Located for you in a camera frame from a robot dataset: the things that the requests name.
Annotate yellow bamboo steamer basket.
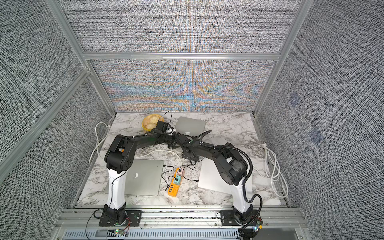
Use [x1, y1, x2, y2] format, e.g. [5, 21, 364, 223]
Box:
[142, 114, 164, 132]

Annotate silver front right laptop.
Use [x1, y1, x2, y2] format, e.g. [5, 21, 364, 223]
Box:
[198, 159, 235, 194]

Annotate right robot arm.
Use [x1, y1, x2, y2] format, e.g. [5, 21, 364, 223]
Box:
[171, 130, 263, 227]

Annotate silver laptop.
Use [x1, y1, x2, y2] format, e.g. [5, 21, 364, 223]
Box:
[198, 159, 235, 194]
[124, 159, 164, 196]

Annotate grey back laptop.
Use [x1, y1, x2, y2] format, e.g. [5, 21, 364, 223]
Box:
[175, 117, 206, 136]

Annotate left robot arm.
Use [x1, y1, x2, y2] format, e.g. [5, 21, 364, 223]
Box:
[100, 121, 174, 226]

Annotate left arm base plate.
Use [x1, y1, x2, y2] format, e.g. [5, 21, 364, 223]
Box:
[99, 205, 143, 227]

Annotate silver front left laptop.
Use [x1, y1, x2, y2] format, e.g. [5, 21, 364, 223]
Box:
[124, 159, 164, 196]

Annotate white cord of orange strip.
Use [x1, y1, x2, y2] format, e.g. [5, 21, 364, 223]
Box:
[134, 149, 184, 170]

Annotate orange power strip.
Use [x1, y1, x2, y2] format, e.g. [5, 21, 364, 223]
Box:
[168, 168, 183, 198]

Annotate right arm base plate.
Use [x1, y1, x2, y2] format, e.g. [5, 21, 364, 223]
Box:
[219, 209, 263, 227]

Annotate black cable of pink charger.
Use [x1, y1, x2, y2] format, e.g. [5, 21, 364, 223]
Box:
[179, 160, 199, 183]

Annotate white cord of purple strip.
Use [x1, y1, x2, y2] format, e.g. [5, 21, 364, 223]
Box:
[251, 142, 289, 199]

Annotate black cable of teal charger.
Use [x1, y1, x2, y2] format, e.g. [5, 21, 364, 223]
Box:
[161, 164, 178, 192]

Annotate teal charger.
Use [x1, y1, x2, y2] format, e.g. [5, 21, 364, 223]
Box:
[174, 175, 182, 185]

